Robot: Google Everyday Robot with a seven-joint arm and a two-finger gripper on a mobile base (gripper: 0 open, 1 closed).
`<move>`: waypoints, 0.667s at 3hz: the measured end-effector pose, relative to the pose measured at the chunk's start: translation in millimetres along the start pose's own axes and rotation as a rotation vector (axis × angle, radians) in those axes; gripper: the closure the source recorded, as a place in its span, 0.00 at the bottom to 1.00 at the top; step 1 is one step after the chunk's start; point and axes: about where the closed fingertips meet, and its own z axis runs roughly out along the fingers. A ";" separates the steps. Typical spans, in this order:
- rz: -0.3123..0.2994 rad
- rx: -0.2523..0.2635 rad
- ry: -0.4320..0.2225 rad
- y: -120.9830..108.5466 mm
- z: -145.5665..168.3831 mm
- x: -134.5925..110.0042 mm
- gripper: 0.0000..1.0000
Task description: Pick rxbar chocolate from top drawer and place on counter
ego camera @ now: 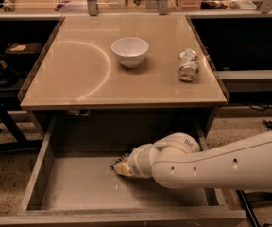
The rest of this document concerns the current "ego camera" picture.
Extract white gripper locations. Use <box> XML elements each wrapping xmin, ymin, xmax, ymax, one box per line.
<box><xmin>112</xmin><ymin>144</ymin><xmax>161</xmax><ymax>179</ymax></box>

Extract black rxbar chocolate wrapper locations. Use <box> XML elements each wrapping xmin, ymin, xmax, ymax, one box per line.
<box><xmin>111</xmin><ymin>153</ymin><xmax>129</xmax><ymax>170</ymax></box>

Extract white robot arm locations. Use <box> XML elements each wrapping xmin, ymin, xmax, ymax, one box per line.
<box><xmin>112</xmin><ymin>131</ymin><xmax>272</xmax><ymax>191</ymax></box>

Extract grey open top drawer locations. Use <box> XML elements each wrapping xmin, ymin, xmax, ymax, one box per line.
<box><xmin>0</xmin><ymin>110</ymin><xmax>246</xmax><ymax>227</ymax></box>

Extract beige counter cabinet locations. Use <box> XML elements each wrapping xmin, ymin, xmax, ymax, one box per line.
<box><xmin>17</xmin><ymin>13</ymin><xmax>230</xmax><ymax>137</ymax></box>

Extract white ceramic bowl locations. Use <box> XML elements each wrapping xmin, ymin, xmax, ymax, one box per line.
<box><xmin>111</xmin><ymin>37</ymin><xmax>149</xmax><ymax>68</ymax></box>

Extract crushed silver can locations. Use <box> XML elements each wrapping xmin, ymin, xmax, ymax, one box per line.
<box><xmin>178</xmin><ymin>48</ymin><xmax>199</xmax><ymax>81</ymax></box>

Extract black floor pole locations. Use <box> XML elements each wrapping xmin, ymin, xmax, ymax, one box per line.
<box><xmin>236</xmin><ymin>190</ymin><xmax>262</xmax><ymax>227</ymax></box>

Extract black metal stand left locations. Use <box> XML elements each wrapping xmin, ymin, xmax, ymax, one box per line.
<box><xmin>0</xmin><ymin>82</ymin><xmax>44</xmax><ymax>154</ymax></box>

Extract black tool on shelf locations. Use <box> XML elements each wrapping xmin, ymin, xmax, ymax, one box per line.
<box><xmin>0</xmin><ymin>54</ymin><xmax>19</xmax><ymax>87</ymax></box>

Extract dark box on shelf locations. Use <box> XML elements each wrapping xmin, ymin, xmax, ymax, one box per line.
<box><xmin>4</xmin><ymin>42</ymin><xmax>43</xmax><ymax>59</ymax></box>

